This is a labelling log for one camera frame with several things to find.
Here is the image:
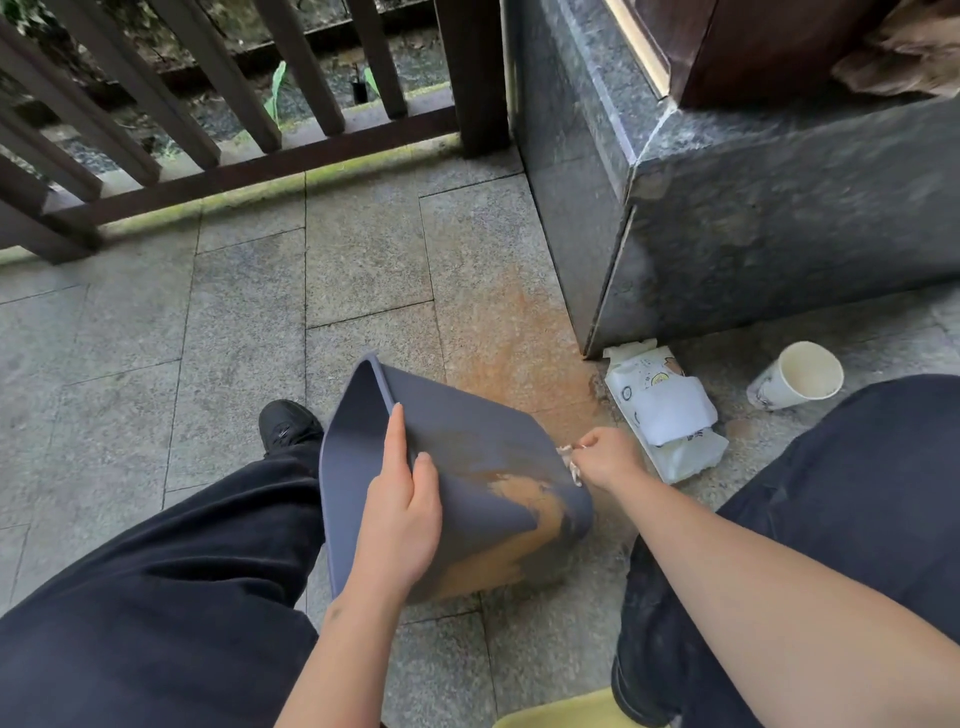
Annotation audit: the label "person's left hand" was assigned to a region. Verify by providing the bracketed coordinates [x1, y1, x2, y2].
[348, 402, 444, 609]

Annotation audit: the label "person's right hand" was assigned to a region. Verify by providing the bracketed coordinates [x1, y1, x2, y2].
[573, 427, 650, 496]

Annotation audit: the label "brown wipe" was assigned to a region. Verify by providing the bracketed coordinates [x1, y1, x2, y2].
[556, 442, 588, 489]

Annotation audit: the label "white wet wipes packet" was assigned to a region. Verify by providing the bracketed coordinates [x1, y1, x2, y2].
[602, 337, 730, 487]

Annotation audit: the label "dark blue plastic bin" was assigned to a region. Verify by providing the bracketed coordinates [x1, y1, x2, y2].
[318, 352, 596, 607]

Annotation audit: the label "person's right forearm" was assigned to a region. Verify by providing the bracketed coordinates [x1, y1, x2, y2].
[611, 468, 960, 728]

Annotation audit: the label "person's left forearm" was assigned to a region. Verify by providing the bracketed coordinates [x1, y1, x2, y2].
[275, 581, 410, 728]

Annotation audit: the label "person's black left shoe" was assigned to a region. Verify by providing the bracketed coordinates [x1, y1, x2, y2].
[258, 398, 325, 459]

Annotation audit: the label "person's black trousers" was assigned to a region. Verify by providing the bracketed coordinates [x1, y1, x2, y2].
[0, 374, 960, 728]

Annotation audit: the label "white paper cup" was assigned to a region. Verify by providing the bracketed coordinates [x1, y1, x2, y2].
[746, 341, 846, 412]

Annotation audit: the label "yellow stool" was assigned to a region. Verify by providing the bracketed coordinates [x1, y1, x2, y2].
[491, 688, 639, 728]

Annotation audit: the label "grey granite plinth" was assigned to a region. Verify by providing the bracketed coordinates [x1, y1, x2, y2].
[503, 0, 960, 361]

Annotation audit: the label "dark wooden railing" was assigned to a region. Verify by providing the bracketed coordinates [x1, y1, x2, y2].
[0, 0, 511, 265]

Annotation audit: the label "brass trim strip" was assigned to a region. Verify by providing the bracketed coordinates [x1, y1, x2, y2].
[603, 0, 671, 99]

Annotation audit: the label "brown wooden pillar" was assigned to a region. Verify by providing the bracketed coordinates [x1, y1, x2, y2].
[603, 0, 960, 110]

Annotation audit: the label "green plants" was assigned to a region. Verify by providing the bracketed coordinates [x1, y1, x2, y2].
[262, 59, 384, 129]

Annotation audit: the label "crumpled brown paper bag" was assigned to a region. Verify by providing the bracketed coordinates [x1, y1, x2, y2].
[830, 7, 960, 99]

